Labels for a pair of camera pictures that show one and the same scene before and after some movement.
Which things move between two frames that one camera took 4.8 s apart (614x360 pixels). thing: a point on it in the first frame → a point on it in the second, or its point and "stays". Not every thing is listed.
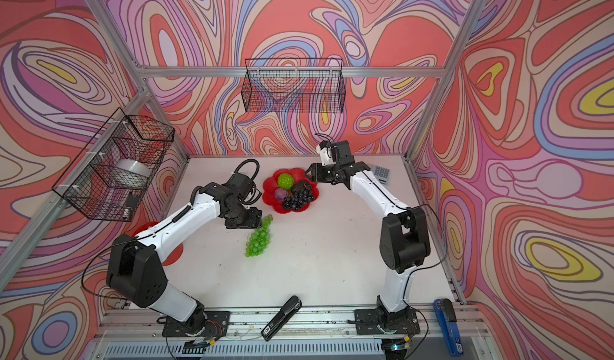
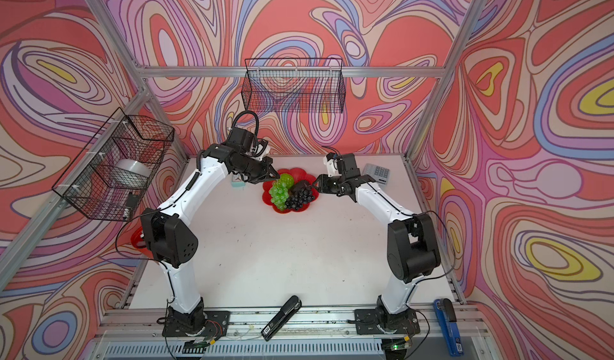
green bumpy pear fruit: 285,181 stays
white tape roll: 130,174 stays
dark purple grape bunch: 302,194 stays
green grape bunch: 260,238 → 279,194
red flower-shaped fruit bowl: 270,186 stays
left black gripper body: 245,218 → 257,171
